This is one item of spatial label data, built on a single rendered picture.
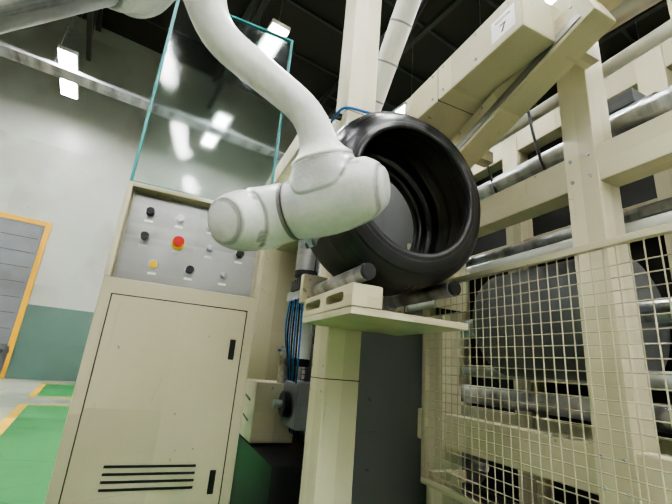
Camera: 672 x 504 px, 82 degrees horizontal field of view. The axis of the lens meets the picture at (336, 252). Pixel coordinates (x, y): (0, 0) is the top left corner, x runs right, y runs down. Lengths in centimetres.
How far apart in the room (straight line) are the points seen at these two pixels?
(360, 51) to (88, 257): 870
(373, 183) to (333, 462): 100
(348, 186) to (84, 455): 127
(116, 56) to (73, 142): 257
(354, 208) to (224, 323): 106
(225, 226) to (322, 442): 90
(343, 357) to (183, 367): 58
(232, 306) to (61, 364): 831
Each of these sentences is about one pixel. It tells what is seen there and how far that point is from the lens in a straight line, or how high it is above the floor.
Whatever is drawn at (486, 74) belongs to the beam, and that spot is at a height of 164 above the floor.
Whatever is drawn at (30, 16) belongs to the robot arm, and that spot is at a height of 114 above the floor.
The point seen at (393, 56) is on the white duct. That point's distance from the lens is 233.
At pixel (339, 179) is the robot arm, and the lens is 58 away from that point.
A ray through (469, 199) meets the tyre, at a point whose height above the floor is 119.
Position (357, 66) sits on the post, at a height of 188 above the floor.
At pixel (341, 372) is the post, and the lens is 135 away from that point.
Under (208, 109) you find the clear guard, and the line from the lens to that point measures 188.
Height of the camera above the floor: 65
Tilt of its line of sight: 17 degrees up
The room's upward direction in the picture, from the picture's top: 5 degrees clockwise
